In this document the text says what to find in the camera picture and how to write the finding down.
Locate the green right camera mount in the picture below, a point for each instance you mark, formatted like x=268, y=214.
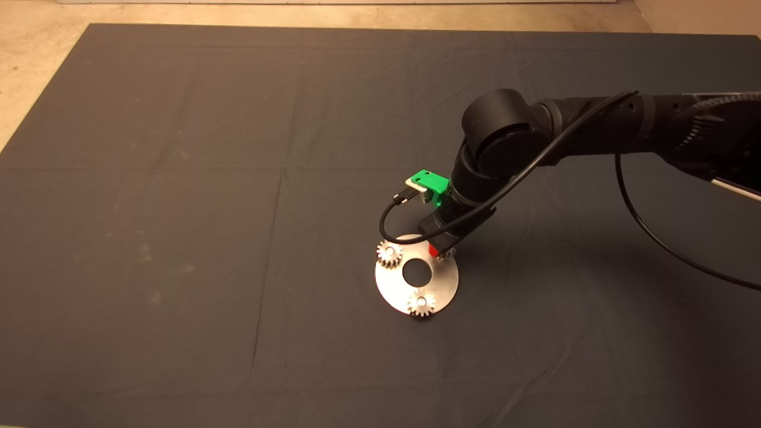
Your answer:
x=434, y=181

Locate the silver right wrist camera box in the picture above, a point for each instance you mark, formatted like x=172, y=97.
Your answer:
x=419, y=189

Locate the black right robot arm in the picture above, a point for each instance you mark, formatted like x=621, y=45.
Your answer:
x=594, y=125

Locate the small steel planetary gear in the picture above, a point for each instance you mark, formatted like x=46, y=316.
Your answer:
x=421, y=304
x=389, y=254
x=449, y=254

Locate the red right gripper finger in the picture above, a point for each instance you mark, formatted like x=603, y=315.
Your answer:
x=433, y=250

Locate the round metal carrier plate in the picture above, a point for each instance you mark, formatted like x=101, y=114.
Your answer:
x=398, y=291

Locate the dark grey table cloth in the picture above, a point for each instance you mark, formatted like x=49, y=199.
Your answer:
x=238, y=148

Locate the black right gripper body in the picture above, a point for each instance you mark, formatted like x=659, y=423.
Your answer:
x=455, y=223

